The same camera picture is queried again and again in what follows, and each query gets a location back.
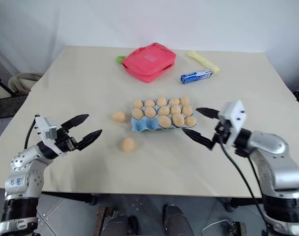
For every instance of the yellow rolled cloth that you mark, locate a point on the yellow rolled cloth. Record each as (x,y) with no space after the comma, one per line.
(203,61)

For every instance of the blue white snack packet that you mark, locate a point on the blue white snack packet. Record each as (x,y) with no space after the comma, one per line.
(196,76)

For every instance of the black tripod stand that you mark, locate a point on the black tripod stand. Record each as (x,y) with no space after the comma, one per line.
(2,84)

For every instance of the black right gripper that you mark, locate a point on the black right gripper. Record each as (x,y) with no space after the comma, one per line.
(222,134)

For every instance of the blue egg carton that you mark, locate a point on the blue egg carton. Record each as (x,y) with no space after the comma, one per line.
(142,125)

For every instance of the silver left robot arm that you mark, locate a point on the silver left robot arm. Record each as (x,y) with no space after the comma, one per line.
(29,169)

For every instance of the black table caster wheel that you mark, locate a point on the black table caster wheel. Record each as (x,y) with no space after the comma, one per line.
(93,199)
(230,205)

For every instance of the brown egg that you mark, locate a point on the brown egg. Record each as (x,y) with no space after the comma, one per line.
(164,121)
(137,114)
(149,103)
(161,101)
(163,110)
(119,116)
(174,101)
(138,104)
(187,110)
(128,145)
(185,100)
(190,121)
(178,119)
(150,112)
(175,110)

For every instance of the dark rounded shape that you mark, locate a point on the dark rounded shape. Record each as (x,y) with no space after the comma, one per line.
(122,225)
(175,221)

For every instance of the pink zipper pouch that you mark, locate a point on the pink zipper pouch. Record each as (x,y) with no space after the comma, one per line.
(149,62)

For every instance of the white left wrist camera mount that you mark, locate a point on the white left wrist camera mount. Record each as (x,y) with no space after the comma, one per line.
(45,129)

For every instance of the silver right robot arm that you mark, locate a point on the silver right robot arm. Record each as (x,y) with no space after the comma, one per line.
(275,162)

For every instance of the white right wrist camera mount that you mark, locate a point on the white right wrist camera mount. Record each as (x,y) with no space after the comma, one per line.
(234,118)

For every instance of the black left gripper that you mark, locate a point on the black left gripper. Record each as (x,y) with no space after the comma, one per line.
(66,143)

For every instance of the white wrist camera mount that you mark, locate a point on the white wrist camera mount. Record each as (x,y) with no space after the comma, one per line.
(45,129)
(234,118)

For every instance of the green pouch loop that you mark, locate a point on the green pouch loop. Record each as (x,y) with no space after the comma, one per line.
(120,59)

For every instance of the rusty brown metal base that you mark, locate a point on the rusty brown metal base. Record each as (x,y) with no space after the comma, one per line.
(238,228)
(104,221)

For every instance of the black mesh tray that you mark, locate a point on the black mesh tray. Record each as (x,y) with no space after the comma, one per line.
(7,107)

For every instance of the beige round bin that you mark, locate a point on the beige round bin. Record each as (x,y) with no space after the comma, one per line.
(22,82)

